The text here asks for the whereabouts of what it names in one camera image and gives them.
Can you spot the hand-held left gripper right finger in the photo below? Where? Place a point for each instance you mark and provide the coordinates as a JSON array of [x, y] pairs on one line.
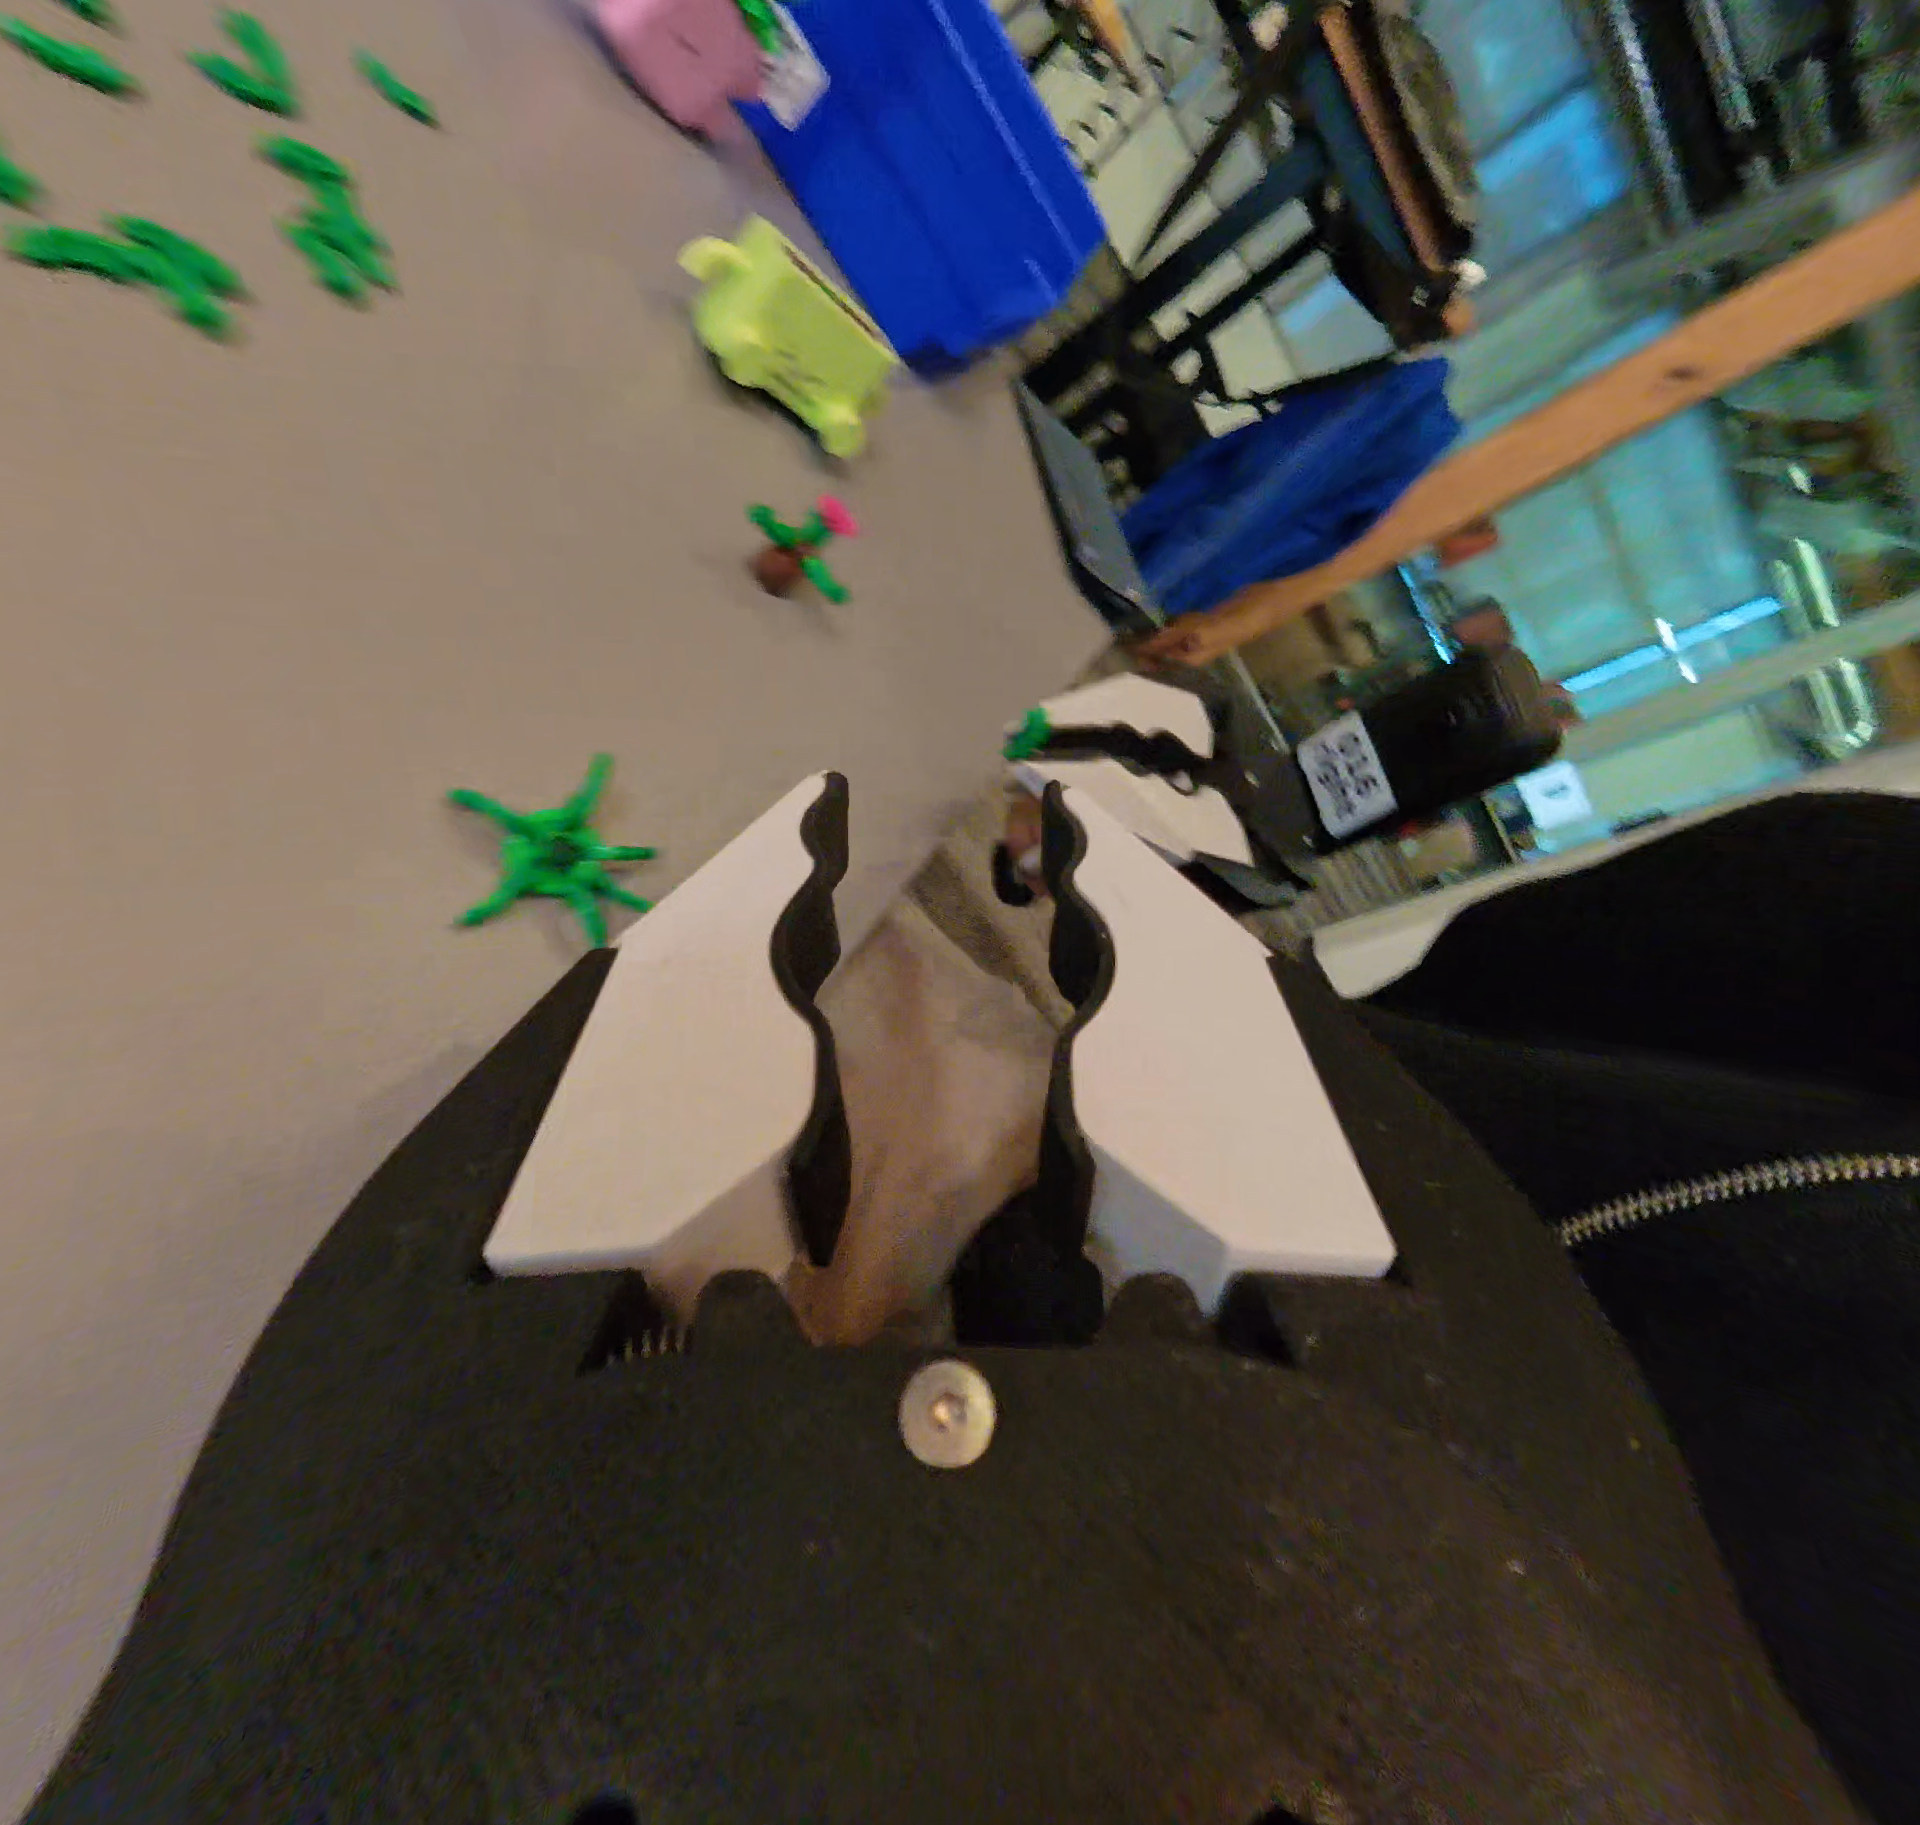
[[1215, 1105]]

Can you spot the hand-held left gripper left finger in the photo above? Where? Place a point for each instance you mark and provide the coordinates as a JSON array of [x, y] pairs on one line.
[[674, 1075]]

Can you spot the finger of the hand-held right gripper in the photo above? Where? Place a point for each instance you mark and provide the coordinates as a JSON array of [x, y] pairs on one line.
[[1178, 817], [1141, 715]]

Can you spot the small green toy stem piece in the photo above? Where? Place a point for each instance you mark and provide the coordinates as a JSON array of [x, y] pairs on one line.
[[1029, 734]]

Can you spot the green spiky toy plant piece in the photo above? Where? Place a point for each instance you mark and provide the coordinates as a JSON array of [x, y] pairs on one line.
[[553, 853]]

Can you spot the small white sign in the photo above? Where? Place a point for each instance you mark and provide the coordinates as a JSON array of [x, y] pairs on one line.
[[1555, 797]]

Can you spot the dark grey panel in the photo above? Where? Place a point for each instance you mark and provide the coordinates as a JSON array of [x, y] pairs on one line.
[[1080, 504]]

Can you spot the blue fabric bag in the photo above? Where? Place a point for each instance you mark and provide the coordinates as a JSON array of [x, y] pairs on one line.
[[1291, 482]]

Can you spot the toy cactus with pink flower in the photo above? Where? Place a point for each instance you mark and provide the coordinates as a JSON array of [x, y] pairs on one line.
[[781, 564]]

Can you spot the wooden beam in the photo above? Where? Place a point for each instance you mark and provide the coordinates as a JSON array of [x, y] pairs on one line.
[[1650, 370]]

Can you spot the black metal stand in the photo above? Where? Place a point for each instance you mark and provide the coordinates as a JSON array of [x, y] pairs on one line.
[[1402, 289]]

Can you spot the lime green toy block figure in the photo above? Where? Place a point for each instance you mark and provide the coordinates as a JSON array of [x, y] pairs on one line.
[[789, 325]]

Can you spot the blue plastic bin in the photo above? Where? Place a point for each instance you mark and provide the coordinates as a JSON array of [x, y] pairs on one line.
[[931, 160]]

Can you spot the pink toy block figure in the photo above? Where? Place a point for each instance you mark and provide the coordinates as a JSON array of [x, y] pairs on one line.
[[669, 18]]

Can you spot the scattered green toy leaf pieces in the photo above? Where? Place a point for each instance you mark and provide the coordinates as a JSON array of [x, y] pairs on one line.
[[90, 252]]

